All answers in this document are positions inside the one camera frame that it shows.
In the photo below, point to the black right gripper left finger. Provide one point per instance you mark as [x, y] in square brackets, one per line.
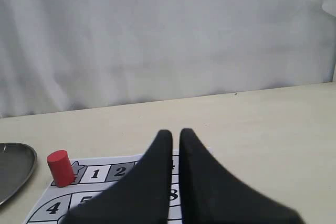
[141, 196]

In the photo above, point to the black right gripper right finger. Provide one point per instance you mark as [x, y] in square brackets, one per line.
[209, 193]

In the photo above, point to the red cylinder game piece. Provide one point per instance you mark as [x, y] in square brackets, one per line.
[60, 168]

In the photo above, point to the paper game board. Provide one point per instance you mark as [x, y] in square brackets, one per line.
[92, 177]

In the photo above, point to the round steel plate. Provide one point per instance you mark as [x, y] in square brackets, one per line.
[18, 162]

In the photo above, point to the white backdrop curtain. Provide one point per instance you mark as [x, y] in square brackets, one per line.
[61, 55]

